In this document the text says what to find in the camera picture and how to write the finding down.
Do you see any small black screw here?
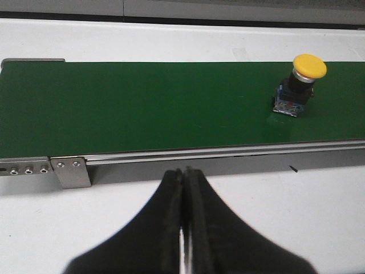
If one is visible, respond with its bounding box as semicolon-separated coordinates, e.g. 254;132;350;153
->
289;166;298;173

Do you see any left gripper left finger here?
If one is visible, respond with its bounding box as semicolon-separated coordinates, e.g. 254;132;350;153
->
64;170;183;273

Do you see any white cabinet front panel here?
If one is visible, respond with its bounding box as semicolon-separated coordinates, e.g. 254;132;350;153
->
1;1;364;25

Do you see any aluminium conveyor frame rail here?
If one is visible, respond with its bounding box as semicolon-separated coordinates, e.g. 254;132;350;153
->
83;139;364;166

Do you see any conveyor end plate with bolts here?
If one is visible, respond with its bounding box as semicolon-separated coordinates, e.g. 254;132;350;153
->
0;157;53;176

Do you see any green conveyor belt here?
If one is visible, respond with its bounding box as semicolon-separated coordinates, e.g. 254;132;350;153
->
1;61;364;158

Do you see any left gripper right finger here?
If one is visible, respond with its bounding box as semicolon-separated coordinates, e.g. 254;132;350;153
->
182;168;316;273

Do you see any steel conveyor support bracket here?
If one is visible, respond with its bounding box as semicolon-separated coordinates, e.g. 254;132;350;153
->
50;157;92;189

